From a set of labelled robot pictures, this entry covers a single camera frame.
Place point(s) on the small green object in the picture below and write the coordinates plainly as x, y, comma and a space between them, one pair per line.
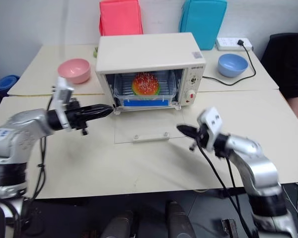
95, 52

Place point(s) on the cream toaster oven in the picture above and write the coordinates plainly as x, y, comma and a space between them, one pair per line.
149, 54

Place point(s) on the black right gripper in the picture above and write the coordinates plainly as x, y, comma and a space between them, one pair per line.
201, 137

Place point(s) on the glass toaster oven door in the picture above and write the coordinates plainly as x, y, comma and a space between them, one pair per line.
144, 126

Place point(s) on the dark rectangular shape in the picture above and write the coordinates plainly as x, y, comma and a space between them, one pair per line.
229, 228

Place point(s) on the pink bowl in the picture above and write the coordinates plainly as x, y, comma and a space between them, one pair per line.
74, 70

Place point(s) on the toy hamburger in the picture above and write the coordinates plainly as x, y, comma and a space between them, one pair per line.
145, 84

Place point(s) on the dark rounded shape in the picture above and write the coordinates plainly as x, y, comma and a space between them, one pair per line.
178, 220
119, 225

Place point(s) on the blue stool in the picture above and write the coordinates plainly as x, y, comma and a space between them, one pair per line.
5, 85

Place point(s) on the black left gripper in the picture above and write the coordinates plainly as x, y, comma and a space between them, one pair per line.
75, 114

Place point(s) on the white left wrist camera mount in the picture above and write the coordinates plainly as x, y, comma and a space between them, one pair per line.
62, 93

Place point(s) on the white power strip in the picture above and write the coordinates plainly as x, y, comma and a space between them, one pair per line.
228, 43

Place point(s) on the person in black clothes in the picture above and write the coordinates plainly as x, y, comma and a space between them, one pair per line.
288, 64

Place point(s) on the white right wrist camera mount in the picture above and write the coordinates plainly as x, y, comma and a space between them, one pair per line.
212, 121

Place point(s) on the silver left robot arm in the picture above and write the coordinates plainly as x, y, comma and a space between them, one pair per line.
20, 124

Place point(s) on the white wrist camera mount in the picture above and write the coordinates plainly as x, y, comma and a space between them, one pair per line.
212, 121
62, 93

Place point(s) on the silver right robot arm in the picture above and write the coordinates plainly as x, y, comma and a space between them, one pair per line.
258, 163

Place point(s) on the blue bowl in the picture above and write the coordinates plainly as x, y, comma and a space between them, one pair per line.
232, 65

